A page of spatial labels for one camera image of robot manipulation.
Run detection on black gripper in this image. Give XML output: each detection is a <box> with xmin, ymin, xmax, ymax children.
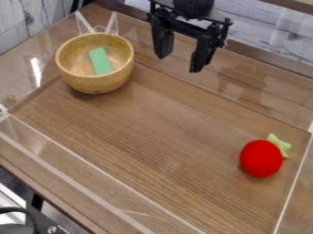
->
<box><xmin>149</xmin><ymin>0</ymin><xmax>235</xmax><ymax>73</ymax></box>

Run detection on red plush fruit green leaves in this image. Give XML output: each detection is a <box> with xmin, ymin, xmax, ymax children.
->
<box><xmin>240</xmin><ymin>133</ymin><xmax>292</xmax><ymax>177</ymax></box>

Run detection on green rectangular block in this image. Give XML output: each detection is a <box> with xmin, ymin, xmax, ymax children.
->
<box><xmin>89</xmin><ymin>47</ymin><xmax>114</xmax><ymax>75</ymax></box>

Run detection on wooden bowl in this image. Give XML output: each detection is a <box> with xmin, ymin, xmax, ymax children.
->
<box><xmin>55</xmin><ymin>33</ymin><xmax>136</xmax><ymax>94</ymax></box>

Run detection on clear acrylic tray wall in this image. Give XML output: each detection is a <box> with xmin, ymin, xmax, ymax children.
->
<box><xmin>0</xmin><ymin>16</ymin><xmax>313</xmax><ymax>234</ymax></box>

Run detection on black table leg bracket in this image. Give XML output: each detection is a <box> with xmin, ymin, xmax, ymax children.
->
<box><xmin>26</xmin><ymin>193</ymin><xmax>79</xmax><ymax>234</ymax></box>

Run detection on black cable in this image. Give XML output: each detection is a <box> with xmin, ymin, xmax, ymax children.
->
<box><xmin>0</xmin><ymin>207</ymin><xmax>38</xmax><ymax>227</ymax></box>

